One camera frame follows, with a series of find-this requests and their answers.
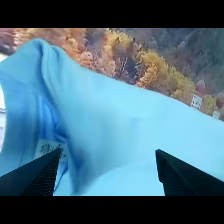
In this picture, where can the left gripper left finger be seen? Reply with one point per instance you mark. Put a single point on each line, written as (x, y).
(36, 178)

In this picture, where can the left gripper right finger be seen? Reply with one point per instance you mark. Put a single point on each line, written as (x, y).
(181, 176)

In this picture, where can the light blue garment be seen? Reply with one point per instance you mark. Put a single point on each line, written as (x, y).
(116, 126)

